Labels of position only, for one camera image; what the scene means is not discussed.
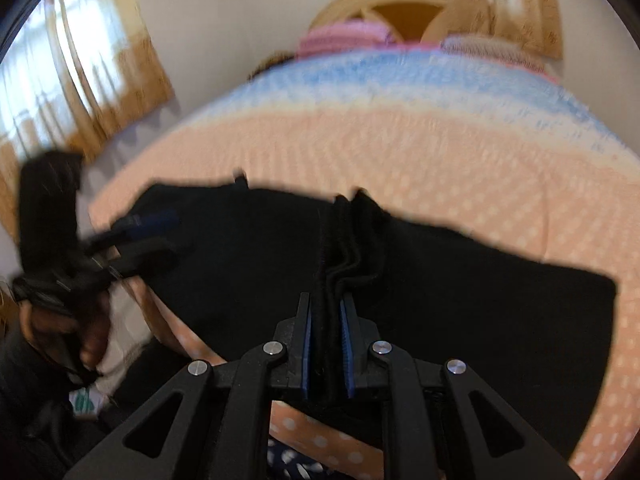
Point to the person's left hand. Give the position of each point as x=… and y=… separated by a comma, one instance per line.
x=95, y=330

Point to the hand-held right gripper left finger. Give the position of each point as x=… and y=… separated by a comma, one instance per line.
x=306, y=355

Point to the striped pillow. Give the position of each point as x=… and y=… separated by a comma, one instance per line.
x=490, y=52

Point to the navy white-patterned cloth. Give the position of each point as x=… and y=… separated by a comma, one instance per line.
x=295, y=462

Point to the white green patterned packet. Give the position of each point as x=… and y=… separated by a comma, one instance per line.
x=87, y=402

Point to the beige floral window curtain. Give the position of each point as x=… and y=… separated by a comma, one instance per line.
x=520, y=15
x=100, y=70

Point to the cream wooden headboard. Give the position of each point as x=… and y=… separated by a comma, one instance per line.
x=405, y=17

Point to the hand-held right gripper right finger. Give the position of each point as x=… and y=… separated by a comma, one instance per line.
x=347, y=355

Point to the brown patterned bundle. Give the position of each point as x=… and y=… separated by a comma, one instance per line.
x=272, y=65

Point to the polka-dot bed sheet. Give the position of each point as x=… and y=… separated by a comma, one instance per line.
x=350, y=145

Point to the folded pink blanket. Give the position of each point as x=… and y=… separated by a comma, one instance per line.
x=340, y=40

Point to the black pants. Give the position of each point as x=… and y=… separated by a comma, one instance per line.
x=475, y=285

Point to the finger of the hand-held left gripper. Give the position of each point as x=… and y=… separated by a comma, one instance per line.
x=145, y=257
x=150, y=222

